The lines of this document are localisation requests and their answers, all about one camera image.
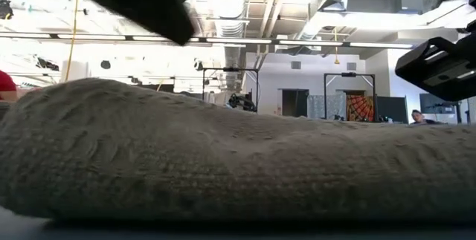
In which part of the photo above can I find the beige woven towel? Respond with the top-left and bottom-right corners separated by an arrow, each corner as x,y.
0,77 -> 476,223

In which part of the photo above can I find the black computer monitor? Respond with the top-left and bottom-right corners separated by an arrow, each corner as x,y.
419,93 -> 457,114

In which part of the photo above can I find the person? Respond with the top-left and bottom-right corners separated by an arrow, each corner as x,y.
0,69 -> 19,103
410,108 -> 446,126

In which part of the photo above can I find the black standing panel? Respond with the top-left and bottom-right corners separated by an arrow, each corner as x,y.
376,96 -> 409,124

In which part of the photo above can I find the orange mandala tapestry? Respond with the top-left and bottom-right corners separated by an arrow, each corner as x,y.
345,94 -> 375,123

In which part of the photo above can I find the yellow hanging pendant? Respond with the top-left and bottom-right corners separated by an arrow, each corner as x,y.
332,27 -> 341,65

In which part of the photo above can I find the grey hanging curtain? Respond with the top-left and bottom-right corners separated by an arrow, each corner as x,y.
306,94 -> 347,120

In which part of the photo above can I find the black ceiling-mounted device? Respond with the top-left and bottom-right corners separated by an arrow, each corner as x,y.
0,0 -> 15,21

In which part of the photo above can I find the long linear ceiling light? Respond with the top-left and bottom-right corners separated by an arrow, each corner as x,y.
0,30 -> 414,50

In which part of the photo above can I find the dark door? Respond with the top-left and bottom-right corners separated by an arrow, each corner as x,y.
281,88 -> 309,117

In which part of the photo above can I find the yellow extension cable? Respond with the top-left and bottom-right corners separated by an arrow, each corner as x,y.
63,0 -> 80,82

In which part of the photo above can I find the black tubular frame stand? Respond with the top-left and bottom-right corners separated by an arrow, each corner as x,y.
323,71 -> 376,122
202,67 -> 260,114

